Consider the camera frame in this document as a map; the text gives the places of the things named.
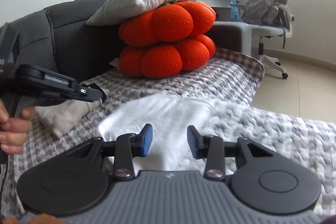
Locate blue patterned cloth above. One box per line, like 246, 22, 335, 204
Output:
230, 0, 240, 22

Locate beige garment with black trim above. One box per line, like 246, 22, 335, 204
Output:
34, 82, 109, 139

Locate white desk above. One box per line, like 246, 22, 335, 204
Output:
202, 0, 240, 22

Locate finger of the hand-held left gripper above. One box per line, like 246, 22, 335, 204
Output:
39, 69, 105, 103

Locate grey backpack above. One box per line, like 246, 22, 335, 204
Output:
241, 0, 280, 26

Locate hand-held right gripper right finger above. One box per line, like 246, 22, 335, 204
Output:
187, 125, 276, 179

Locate grey checked quilted blanket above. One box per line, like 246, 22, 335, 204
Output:
0, 47, 336, 219

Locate dark grey sofa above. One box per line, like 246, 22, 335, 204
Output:
0, 0, 252, 98

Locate black cable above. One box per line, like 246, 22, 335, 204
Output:
0, 156, 9, 203

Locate orange pumpkin cushion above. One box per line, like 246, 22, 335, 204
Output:
119, 34, 216, 79
119, 1, 216, 47

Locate white office chair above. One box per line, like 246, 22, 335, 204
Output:
231, 0, 293, 80

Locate white pants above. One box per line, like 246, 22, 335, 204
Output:
98, 94, 218, 172

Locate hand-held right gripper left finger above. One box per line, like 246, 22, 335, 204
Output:
60, 123, 153, 179

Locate person's left hand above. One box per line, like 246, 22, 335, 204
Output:
0, 99, 35, 156

